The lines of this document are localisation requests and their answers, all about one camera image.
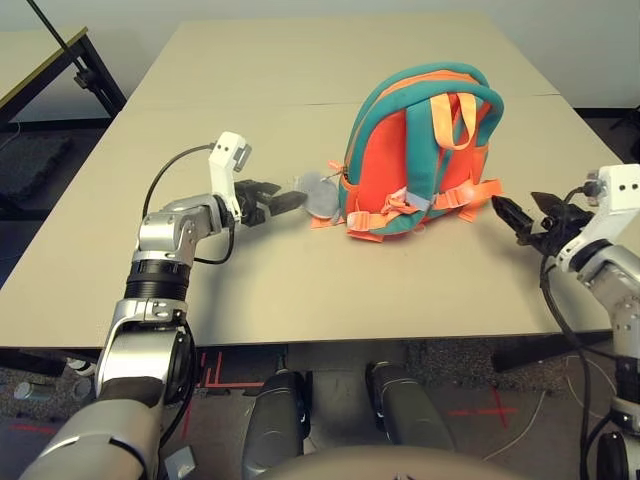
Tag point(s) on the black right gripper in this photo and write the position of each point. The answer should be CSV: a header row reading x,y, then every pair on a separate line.
x,y
560,230

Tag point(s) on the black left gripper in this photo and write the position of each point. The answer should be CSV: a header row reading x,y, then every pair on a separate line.
x,y
250,205

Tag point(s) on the orange teal backpack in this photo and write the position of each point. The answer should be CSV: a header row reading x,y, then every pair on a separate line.
x,y
380,150

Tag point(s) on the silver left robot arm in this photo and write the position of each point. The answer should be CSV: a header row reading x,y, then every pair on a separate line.
x,y
165,235

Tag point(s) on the black pole clamp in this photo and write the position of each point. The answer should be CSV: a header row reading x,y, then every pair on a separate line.
x,y
84,80

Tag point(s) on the grey robot left leg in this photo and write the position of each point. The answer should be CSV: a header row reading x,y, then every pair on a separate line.
x,y
277,425

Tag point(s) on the grey robot leg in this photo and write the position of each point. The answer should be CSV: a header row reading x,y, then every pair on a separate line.
x,y
277,425
410,410

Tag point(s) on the grey robot right leg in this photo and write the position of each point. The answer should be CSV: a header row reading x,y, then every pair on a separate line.
x,y
410,410

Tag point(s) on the dark foam floor pad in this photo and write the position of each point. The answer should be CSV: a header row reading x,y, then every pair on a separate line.
x,y
35,165

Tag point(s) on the white ribbed floor object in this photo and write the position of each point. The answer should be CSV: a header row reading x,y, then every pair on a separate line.
x,y
81,366

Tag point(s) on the thin black pole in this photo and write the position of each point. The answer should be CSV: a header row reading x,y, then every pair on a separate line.
x,y
55,33

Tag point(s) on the small grey plate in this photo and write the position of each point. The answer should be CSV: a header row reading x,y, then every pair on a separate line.
x,y
180,462

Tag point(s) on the black table base beam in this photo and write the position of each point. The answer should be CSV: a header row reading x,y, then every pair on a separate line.
x,y
40,360

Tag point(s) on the grey robot torso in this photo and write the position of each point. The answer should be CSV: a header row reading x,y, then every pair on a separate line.
x,y
390,470

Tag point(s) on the silver can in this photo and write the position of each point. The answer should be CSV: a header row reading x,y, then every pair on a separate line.
x,y
31,391

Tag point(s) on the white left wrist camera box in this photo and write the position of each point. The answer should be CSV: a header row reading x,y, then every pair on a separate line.
x,y
225,150

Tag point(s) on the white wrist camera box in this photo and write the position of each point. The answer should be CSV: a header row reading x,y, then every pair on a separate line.
x,y
615,190
225,150

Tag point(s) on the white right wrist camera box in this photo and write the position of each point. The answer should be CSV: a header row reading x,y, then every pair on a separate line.
x,y
615,190

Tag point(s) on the side table with black frame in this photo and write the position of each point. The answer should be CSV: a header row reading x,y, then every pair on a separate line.
x,y
30,60

